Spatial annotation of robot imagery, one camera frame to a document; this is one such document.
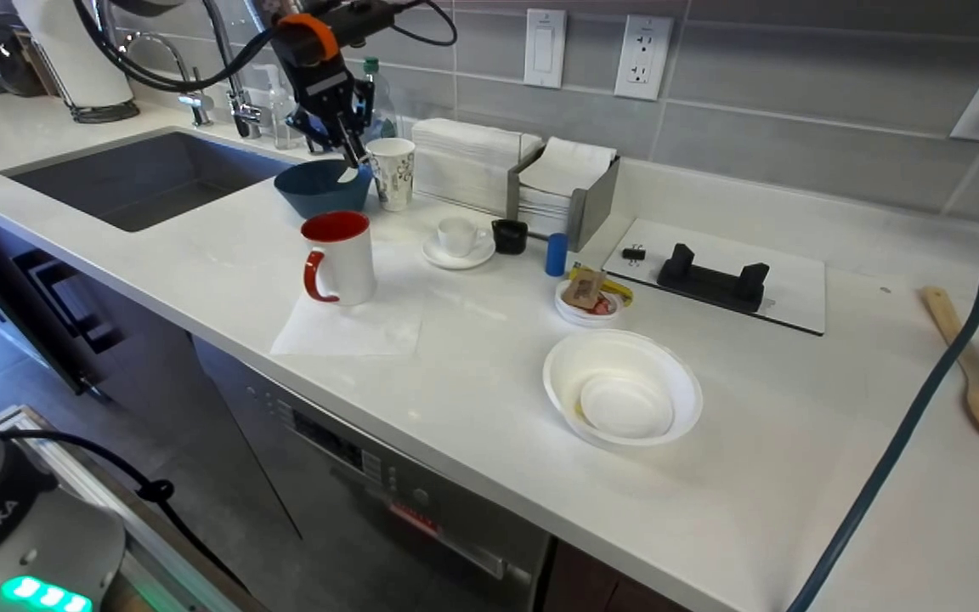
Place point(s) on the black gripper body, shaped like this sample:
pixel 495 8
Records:
pixel 325 88

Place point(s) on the cream plastic spoon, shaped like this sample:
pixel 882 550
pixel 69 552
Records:
pixel 349 176

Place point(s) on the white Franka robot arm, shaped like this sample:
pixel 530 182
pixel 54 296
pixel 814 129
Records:
pixel 320 14

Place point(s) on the robot base green light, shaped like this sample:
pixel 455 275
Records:
pixel 15 531

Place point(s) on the blue bowl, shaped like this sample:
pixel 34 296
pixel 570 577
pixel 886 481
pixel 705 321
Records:
pixel 320 193

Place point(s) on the large white bowl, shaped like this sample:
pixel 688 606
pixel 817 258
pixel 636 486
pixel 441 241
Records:
pixel 625 393

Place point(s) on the blue sponge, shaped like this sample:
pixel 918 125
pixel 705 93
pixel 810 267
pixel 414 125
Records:
pixel 318 138

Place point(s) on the clear bottle green cap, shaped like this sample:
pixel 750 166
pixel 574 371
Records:
pixel 371 97

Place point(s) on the patterned paper cup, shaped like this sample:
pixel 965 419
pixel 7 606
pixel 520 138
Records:
pixel 391 171

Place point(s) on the clear pump soap dispenser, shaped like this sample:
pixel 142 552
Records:
pixel 284 108

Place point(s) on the silver faucet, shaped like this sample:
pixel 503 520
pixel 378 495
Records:
pixel 241 105

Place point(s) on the white mug red inside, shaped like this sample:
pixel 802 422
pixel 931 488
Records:
pixel 340 261

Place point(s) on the small white cup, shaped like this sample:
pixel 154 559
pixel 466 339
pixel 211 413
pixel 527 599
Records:
pixel 455 237

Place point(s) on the small white saucer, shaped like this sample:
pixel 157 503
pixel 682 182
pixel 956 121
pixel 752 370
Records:
pixel 460 261

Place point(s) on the small black cap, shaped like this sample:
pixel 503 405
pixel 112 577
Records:
pixel 510 237

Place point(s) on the stainless steel sink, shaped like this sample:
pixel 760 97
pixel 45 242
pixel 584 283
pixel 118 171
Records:
pixel 151 176

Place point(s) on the folded white napkin stack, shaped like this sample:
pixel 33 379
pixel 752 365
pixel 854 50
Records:
pixel 563 171

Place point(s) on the small blue cylinder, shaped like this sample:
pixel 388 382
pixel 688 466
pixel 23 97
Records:
pixel 556 258

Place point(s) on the white roll on gray base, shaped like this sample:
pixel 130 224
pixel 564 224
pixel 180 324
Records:
pixel 76 55

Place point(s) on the small dish with packets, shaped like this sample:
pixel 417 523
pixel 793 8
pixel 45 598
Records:
pixel 586 301

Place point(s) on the tiny black block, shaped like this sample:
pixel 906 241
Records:
pixel 633 253

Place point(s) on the stainless dishwasher front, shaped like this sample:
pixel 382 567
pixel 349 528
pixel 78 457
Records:
pixel 400 512

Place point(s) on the black clamp object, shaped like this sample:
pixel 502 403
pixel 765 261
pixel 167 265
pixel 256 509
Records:
pixel 710 277

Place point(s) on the white flat board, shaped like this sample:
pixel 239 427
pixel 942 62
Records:
pixel 797 290

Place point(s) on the white wall switch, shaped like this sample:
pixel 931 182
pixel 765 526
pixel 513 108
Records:
pixel 544 50

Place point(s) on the white wall outlet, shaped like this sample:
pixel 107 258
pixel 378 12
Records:
pixel 644 55

